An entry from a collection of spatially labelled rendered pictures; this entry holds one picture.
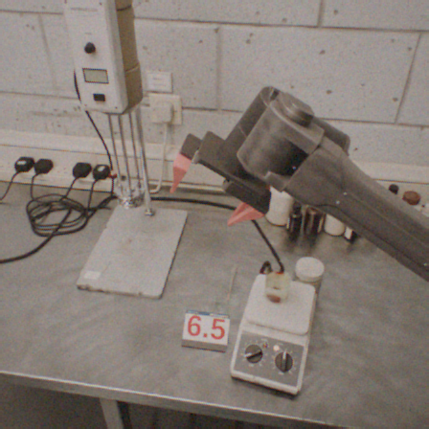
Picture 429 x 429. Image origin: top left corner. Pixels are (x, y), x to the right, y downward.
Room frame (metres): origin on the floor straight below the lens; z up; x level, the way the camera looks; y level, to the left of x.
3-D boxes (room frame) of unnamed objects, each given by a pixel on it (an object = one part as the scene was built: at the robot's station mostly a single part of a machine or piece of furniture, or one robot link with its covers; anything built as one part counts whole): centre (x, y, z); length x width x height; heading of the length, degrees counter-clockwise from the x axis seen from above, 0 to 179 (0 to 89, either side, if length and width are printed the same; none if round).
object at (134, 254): (0.82, 0.19, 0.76); 0.30 x 0.20 x 0.01; 171
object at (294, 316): (0.58, -0.13, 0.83); 0.12 x 0.12 x 0.01; 73
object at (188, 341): (0.56, 0.01, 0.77); 0.09 x 0.06 x 0.04; 81
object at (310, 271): (0.68, -0.21, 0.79); 0.06 x 0.06 x 0.08
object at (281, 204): (0.93, -0.18, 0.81); 0.07 x 0.07 x 0.13
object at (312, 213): (0.88, -0.25, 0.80); 0.04 x 0.04 x 0.11
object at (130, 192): (0.83, 0.19, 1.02); 0.07 x 0.07 x 0.25
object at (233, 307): (0.63, -0.03, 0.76); 0.06 x 0.06 x 0.02
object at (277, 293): (0.59, -0.12, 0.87); 0.06 x 0.05 x 0.08; 150
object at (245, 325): (0.55, -0.12, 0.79); 0.22 x 0.13 x 0.08; 163
